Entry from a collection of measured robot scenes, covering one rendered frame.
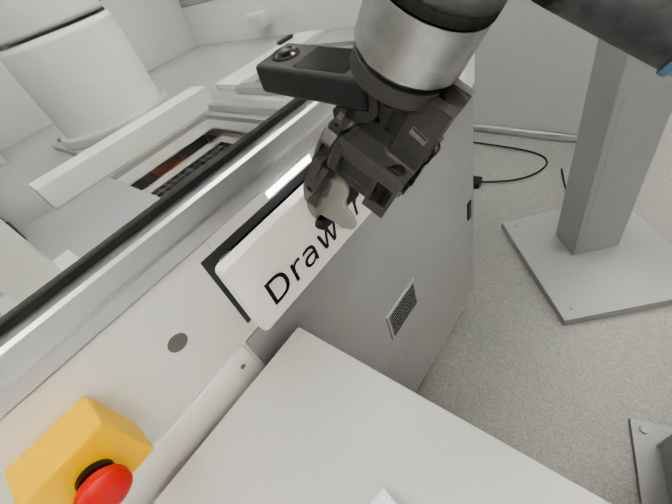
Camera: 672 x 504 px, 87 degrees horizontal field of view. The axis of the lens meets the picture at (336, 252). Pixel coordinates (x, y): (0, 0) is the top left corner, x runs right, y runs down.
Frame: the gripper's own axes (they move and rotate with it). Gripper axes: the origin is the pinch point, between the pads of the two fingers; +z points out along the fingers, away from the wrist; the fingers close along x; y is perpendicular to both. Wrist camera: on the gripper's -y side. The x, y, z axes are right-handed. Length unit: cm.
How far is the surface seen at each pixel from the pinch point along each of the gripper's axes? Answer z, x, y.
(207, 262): 1.7, -14.0, -4.4
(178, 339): 5.5, -21.2, -1.8
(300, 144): -1.4, 3.1, -6.3
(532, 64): 58, 168, 12
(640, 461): 46, 26, 91
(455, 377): 74, 24, 54
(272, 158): -1.5, -1.0, -7.2
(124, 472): 1.6, -31.2, 3.8
